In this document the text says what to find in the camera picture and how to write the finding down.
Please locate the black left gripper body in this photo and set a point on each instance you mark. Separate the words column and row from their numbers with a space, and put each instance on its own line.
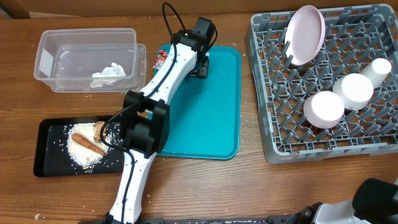
column 201, row 70

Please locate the red snack wrapper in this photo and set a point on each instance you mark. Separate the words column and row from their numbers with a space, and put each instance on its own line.
column 160, row 59

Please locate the foil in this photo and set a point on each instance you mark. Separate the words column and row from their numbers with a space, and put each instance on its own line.
column 107, row 76

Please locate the pink plate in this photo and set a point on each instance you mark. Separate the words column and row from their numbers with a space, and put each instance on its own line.
column 305, row 35

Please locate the brown food lump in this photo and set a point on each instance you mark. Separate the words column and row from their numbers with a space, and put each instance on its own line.
column 97, row 129

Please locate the pink bowl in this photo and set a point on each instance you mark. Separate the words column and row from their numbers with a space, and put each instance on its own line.
column 324, row 109

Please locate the carrot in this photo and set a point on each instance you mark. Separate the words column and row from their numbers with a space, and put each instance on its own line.
column 83, row 141

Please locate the cream cup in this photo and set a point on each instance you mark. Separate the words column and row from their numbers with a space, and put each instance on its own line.
column 377, row 71

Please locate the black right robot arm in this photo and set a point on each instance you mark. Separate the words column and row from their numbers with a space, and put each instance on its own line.
column 375, row 202

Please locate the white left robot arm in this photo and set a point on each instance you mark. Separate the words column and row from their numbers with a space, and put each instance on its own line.
column 145, row 116

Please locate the teal plastic tray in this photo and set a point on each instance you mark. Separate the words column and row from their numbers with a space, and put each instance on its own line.
column 205, row 113

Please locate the clear plastic bin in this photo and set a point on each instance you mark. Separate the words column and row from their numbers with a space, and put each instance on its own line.
column 67, row 58

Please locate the grey dish rack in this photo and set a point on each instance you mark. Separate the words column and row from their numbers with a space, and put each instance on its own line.
column 355, row 36

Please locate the white rice pile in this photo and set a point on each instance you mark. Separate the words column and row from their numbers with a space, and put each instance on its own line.
column 85, row 158

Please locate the black tray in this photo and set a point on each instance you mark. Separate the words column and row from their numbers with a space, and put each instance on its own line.
column 53, row 159

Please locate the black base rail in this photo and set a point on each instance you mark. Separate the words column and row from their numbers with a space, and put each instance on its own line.
column 273, row 219

